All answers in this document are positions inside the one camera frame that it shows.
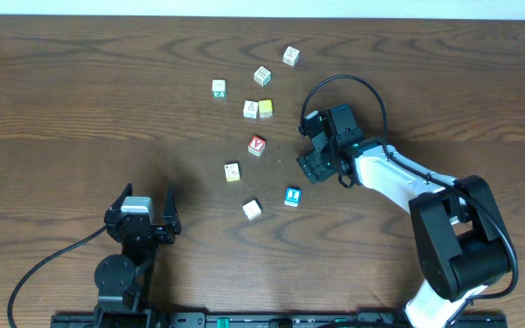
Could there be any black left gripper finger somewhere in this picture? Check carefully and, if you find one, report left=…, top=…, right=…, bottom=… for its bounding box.
left=109, top=183, right=132, bottom=211
left=162, top=186, right=179, bottom=226

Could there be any blue letter L block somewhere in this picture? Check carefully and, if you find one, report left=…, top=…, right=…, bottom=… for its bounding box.
left=283, top=188, right=302, bottom=207

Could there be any white letter Y block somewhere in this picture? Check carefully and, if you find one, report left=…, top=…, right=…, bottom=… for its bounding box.
left=242, top=200, right=263, bottom=220

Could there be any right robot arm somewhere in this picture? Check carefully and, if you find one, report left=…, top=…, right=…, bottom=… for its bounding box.
left=298, top=132, right=519, bottom=327

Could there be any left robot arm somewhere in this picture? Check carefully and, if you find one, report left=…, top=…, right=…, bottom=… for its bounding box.
left=93, top=184, right=181, bottom=328

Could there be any red letter A block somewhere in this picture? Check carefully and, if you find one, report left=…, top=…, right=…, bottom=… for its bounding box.
left=247, top=136, right=266, bottom=157

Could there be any yellow-edged picture block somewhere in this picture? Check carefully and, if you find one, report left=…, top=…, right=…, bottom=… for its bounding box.
left=224, top=163, right=241, bottom=182

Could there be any yellow block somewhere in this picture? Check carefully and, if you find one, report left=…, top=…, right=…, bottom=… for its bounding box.
left=258, top=99, right=273, bottom=118

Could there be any white picture block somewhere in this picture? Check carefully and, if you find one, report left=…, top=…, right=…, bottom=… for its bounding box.
left=242, top=100, right=259, bottom=119

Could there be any white block teal side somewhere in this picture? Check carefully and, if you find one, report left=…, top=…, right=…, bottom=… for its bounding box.
left=253, top=66, right=272, bottom=87

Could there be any white block top right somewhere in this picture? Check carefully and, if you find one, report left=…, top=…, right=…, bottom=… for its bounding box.
left=283, top=46, right=301, bottom=67

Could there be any white block green side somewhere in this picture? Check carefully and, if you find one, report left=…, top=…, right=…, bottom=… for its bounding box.
left=211, top=79, right=227, bottom=98

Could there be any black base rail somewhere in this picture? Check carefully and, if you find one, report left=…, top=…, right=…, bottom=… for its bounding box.
left=50, top=311, right=508, bottom=328

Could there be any black left camera cable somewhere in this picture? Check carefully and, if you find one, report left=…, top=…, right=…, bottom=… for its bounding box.
left=6, top=225, right=108, bottom=328

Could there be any black camera cable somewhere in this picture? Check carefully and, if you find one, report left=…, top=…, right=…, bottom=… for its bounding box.
left=6, top=225, right=108, bottom=328
left=299, top=74, right=520, bottom=301

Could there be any black right camera cable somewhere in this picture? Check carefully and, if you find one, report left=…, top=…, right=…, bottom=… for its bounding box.
left=299, top=74, right=520, bottom=301

